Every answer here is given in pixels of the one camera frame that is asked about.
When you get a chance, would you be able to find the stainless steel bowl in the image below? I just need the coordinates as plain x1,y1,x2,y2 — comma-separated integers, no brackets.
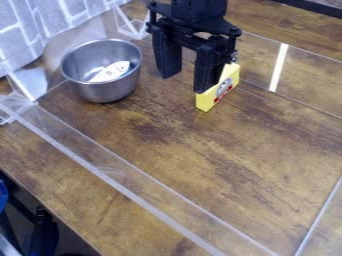
60,39,141,103

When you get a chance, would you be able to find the clear acrylic triangular bracket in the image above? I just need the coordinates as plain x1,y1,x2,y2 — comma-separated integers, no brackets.
113,6,149,40

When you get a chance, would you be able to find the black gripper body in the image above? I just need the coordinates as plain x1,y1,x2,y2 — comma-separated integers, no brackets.
147,0,242,63

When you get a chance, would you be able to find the clear acrylic barrier front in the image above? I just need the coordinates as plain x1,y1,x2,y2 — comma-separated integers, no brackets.
0,96,278,256

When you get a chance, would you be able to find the white fish toy in bowl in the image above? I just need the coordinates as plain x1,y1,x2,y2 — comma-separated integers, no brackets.
91,61,129,83

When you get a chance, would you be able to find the grey brick pattern cloth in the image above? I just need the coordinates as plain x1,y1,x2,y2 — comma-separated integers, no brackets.
0,0,132,78

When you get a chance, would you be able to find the yellow butter block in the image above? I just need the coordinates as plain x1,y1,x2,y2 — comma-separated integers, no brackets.
195,63,240,112

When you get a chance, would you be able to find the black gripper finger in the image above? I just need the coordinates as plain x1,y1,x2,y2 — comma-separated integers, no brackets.
152,29,181,79
193,42,226,94

